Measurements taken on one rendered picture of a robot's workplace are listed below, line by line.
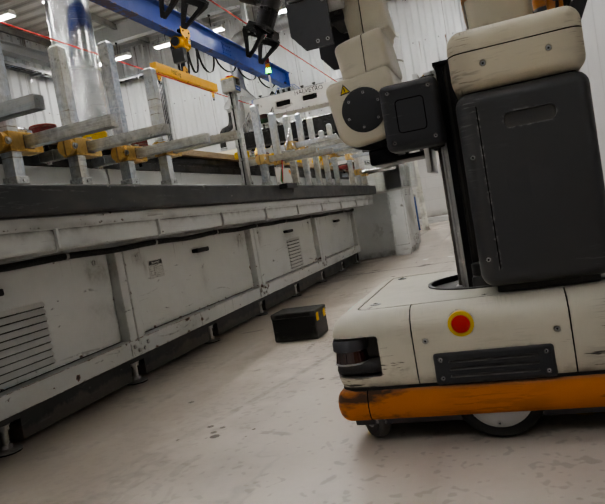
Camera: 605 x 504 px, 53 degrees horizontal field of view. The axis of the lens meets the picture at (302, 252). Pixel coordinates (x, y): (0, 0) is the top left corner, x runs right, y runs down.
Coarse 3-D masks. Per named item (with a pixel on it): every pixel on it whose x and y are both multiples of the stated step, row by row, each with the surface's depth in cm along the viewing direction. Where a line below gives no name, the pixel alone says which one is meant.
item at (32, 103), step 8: (24, 96) 123; (32, 96) 122; (40, 96) 124; (0, 104) 125; (8, 104) 124; (16, 104) 124; (24, 104) 123; (32, 104) 122; (40, 104) 124; (0, 112) 125; (8, 112) 124; (16, 112) 124; (24, 112) 124; (32, 112) 125; (0, 120) 128
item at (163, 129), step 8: (144, 128) 172; (152, 128) 171; (160, 128) 170; (168, 128) 172; (112, 136) 175; (120, 136) 174; (128, 136) 173; (136, 136) 173; (144, 136) 172; (152, 136) 171; (160, 136) 173; (88, 144) 178; (96, 144) 177; (104, 144) 176; (112, 144) 175; (120, 144) 175; (48, 152) 182; (56, 152) 181; (40, 160) 183; (48, 160) 182; (56, 160) 184
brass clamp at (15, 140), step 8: (0, 136) 148; (8, 136) 150; (16, 136) 152; (0, 144) 148; (8, 144) 149; (16, 144) 152; (24, 144) 154; (0, 152) 151; (24, 152) 155; (32, 152) 157; (40, 152) 159
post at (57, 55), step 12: (48, 48) 174; (60, 48) 174; (60, 60) 173; (60, 72) 173; (60, 84) 174; (60, 96) 174; (72, 96) 176; (60, 108) 174; (72, 108) 175; (72, 120) 174; (72, 156) 175; (84, 156) 177; (72, 168) 175; (84, 168) 176
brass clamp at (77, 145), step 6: (78, 138) 175; (84, 138) 177; (60, 144) 172; (66, 144) 172; (72, 144) 172; (78, 144) 174; (84, 144) 177; (60, 150) 173; (66, 150) 172; (72, 150) 172; (78, 150) 174; (84, 150) 176; (66, 156) 175; (90, 156) 181; (96, 156) 183
